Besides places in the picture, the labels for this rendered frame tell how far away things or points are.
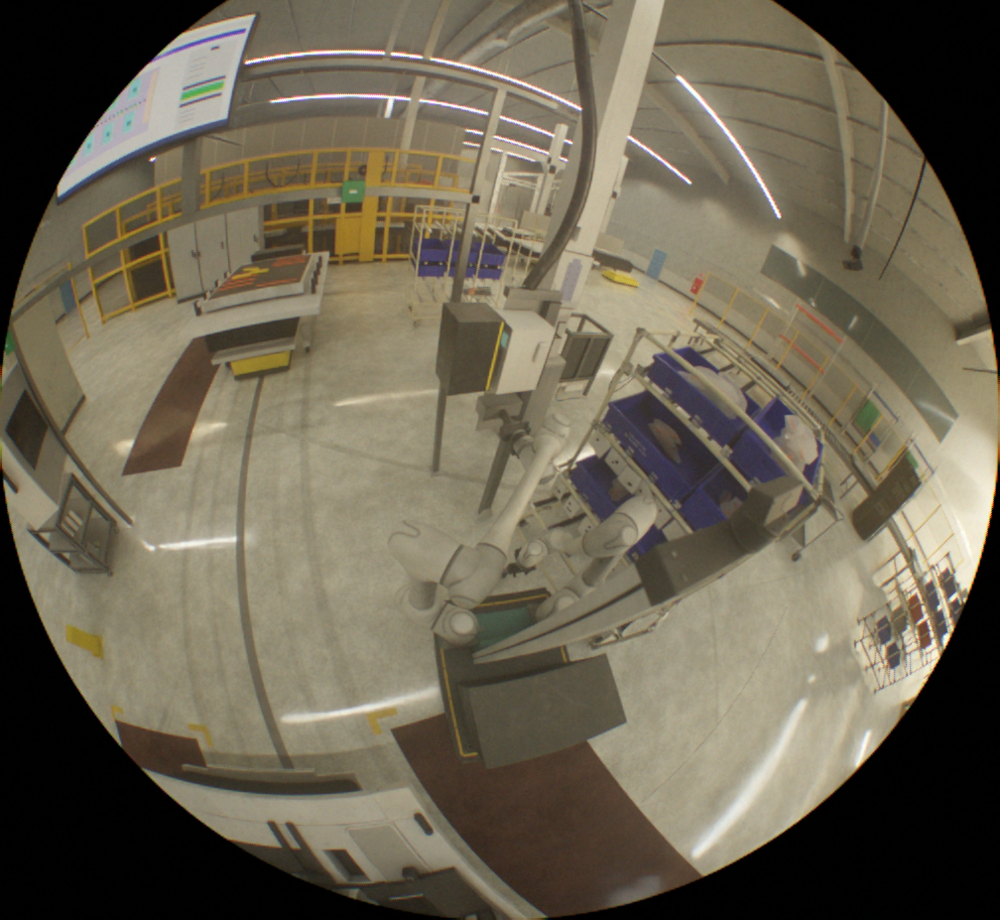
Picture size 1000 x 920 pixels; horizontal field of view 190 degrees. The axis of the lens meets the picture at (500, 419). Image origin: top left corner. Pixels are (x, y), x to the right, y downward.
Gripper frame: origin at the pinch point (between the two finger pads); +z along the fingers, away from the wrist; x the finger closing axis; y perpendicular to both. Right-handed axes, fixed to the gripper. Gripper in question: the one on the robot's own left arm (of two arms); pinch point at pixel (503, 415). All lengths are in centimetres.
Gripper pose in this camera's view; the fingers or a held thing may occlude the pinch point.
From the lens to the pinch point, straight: 137.1
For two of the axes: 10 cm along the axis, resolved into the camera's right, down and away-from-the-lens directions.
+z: -4.4, -6.7, 6.1
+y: 2.1, -7.3, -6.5
